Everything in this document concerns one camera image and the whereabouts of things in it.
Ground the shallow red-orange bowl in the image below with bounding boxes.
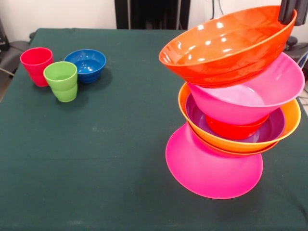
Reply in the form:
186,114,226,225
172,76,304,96
158,5,298,88

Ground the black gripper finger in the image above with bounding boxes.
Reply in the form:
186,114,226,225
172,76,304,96
295,0,308,27
278,0,298,25

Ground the purple bowl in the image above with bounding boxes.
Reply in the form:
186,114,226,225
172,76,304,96
185,92,286,143

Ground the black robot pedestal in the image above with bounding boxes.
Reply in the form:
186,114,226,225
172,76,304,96
115,0,191,30

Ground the deep red-orange bowl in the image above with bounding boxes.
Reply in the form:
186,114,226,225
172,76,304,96
187,122,280,157

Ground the red cup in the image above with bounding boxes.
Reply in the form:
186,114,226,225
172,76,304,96
20,47,54,87

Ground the blue bowl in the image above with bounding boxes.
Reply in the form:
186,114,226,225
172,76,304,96
64,49,107,84

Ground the orange bowl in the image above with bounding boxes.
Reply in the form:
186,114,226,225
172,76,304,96
178,82,302,154

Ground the pink bowl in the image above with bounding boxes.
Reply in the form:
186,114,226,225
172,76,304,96
187,52,306,126
165,122,264,200

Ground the green cup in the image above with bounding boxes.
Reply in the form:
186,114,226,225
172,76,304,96
43,61,78,103

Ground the dark green tablecloth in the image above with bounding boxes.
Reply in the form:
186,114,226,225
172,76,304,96
0,28,308,231

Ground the small red bowl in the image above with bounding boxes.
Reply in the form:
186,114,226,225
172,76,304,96
205,114,270,141

